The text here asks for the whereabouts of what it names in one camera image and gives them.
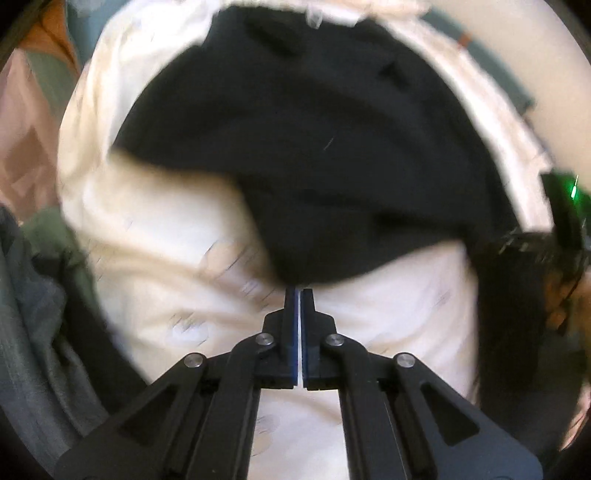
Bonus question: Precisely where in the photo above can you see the peach curtain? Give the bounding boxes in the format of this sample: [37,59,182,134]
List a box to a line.
[0,46,70,217]

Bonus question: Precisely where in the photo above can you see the camouflage pants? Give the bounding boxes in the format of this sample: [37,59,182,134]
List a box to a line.
[23,217,93,278]

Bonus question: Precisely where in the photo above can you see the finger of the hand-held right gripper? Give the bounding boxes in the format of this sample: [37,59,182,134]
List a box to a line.
[496,230,555,252]

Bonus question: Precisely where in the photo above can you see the black folded garment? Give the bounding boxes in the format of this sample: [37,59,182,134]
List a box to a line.
[55,258,148,407]

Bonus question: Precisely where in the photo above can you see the grey jeans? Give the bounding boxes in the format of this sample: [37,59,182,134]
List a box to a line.
[0,208,112,462]

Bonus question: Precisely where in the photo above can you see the person's right hand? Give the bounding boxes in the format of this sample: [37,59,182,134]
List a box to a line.
[542,272,591,342]

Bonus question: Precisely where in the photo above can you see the black pants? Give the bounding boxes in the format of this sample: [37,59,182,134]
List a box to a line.
[111,4,561,416]

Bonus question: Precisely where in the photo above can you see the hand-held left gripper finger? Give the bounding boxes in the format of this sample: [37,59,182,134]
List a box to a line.
[301,287,543,480]
[54,286,301,480]

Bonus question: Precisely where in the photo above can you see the cream bear print blanket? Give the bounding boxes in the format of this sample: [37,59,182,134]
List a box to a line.
[55,0,573,480]

